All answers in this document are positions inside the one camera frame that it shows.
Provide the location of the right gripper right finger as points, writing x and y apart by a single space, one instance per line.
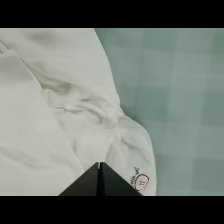
113 185

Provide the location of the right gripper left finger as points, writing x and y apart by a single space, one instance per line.
86 185

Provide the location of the white T-shirt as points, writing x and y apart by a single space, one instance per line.
56 116

